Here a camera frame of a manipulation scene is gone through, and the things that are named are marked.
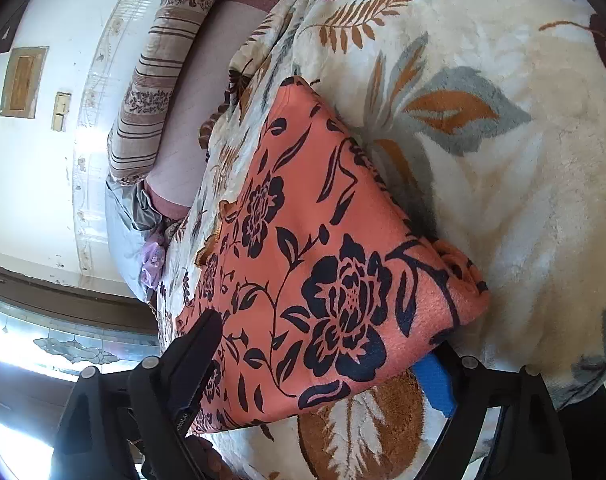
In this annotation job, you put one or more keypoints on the purple floral cloth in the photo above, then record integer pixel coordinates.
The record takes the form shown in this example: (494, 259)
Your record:
(154, 260)

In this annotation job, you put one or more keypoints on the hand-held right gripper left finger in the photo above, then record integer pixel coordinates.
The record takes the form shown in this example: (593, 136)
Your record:
(195, 355)

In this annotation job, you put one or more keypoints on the cream leaf-print blanket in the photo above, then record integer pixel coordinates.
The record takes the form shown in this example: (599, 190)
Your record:
(508, 185)

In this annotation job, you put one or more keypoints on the striped bolster pillow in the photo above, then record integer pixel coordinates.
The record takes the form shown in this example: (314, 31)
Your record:
(158, 75)

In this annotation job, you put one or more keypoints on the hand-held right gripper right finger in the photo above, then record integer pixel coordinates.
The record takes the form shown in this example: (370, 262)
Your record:
(437, 385)

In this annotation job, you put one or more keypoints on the orange floral garment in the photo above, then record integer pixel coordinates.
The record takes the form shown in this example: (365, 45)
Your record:
(323, 260)

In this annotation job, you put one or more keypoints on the beige wall switch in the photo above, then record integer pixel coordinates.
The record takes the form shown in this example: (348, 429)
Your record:
(63, 102)
(59, 122)

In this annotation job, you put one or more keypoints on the grey pillow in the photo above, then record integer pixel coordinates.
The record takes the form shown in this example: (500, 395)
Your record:
(123, 230)

